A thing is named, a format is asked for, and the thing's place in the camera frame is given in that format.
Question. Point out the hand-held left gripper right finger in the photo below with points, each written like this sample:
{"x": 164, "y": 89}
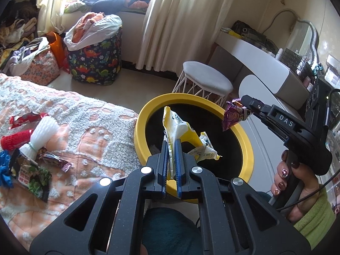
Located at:
{"x": 178, "y": 162}

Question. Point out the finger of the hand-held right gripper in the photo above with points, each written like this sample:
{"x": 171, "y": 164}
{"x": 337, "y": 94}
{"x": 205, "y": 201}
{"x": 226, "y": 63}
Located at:
{"x": 253, "y": 101}
{"x": 261, "y": 115}

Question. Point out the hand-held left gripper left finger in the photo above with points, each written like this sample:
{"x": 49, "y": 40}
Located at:
{"x": 166, "y": 159}

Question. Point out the purple candy wrapper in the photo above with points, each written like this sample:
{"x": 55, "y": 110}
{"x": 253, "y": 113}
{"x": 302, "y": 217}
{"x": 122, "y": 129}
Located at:
{"x": 54, "y": 160}
{"x": 233, "y": 115}

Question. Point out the yellow white snack packet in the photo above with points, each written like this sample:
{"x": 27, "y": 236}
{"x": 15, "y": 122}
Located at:
{"x": 175, "y": 127}

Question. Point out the yellow rimmed black bin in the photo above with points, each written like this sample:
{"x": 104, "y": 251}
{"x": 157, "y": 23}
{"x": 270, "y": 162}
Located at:
{"x": 186, "y": 97}

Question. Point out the white foam fruit net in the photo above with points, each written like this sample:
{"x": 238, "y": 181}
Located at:
{"x": 42, "y": 135}

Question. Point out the dark snack packet green print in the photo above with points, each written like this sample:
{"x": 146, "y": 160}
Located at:
{"x": 33, "y": 178}

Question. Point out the red white foil wrapper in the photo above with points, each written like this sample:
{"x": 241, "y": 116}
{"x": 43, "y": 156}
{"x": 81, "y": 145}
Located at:
{"x": 26, "y": 119}

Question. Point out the red cylindrical packet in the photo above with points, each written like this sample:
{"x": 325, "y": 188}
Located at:
{"x": 16, "y": 141}

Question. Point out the blue ruffled plastic piece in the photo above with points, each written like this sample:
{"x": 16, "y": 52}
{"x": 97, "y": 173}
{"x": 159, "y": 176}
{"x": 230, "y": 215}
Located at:
{"x": 4, "y": 170}

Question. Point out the person's right forearm green sleeve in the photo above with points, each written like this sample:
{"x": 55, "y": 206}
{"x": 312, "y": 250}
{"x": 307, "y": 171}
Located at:
{"x": 316, "y": 217}

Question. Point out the person's right hand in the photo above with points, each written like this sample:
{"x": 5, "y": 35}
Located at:
{"x": 302, "y": 183}

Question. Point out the white round stool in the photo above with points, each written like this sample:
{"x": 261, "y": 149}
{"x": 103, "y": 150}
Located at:
{"x": 207, "y": 75}

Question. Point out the white bottle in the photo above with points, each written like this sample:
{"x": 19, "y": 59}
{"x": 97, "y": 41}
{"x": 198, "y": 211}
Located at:
{"x": 280, "y": 53}

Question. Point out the dark organiser box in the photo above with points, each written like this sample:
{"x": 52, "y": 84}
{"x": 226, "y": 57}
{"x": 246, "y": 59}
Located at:
{"x": 290, "y": 57}

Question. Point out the person's teal trouser leg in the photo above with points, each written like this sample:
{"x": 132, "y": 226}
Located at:
{"x": 170, "y": 231}

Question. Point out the yellow box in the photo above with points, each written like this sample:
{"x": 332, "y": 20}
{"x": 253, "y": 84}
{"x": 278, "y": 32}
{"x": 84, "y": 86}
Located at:
{"x": 233, "y": 33}

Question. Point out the dark bag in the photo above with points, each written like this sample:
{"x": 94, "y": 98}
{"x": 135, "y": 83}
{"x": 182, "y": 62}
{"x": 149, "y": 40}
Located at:
{"x": 247, "y": 30}

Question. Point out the silver framed vanity mirror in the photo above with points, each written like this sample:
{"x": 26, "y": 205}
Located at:
{"x": 305, "y": 37}

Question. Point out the cream curtain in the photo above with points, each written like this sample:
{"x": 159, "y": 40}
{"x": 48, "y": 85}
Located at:
{"x": 180, "y": 18}
{"x": 50, "y": 2}

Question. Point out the dinosaur print laundry basket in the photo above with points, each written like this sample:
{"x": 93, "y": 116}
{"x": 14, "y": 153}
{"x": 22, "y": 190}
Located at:
{"x": 95, "y": 58}

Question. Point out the white plastic bag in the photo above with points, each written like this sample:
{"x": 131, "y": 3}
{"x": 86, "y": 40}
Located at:
{"x": 106, "y": 26}

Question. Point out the orange bag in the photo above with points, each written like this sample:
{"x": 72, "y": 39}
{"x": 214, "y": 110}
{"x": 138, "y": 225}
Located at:
{"x": 57, "y": 49}

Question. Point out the floral fabric bag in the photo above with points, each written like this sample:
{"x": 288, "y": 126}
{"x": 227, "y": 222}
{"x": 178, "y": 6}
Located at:
{"x": 39, "y": 66}

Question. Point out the orange clothes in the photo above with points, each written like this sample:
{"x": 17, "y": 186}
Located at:
{"x": 89, "y": 22}

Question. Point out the heap of clothes on windowsill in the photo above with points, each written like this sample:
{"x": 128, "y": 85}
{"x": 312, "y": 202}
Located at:
{"x": 119, "y": 0}

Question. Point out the pile of dark clothes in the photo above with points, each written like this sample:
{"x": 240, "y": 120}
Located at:
{"x": 18, "y": 24}

